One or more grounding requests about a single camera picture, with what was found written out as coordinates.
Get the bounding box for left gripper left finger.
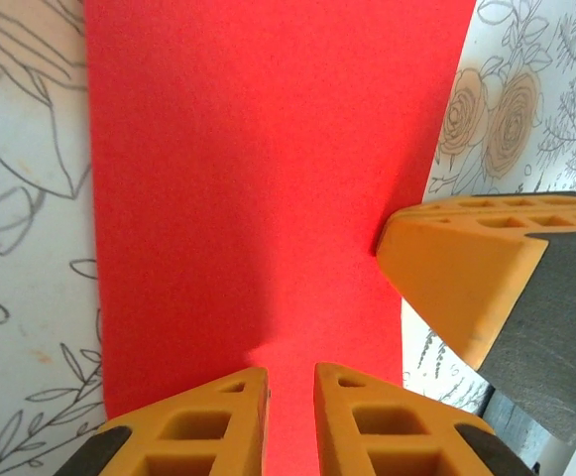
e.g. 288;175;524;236
61;366;273;476

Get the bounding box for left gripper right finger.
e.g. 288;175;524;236
313;361;536;476

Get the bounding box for red square paper sheet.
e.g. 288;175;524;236
82;0;475;476

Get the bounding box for floral patterned tablecloth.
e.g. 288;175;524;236
0;0;576;476

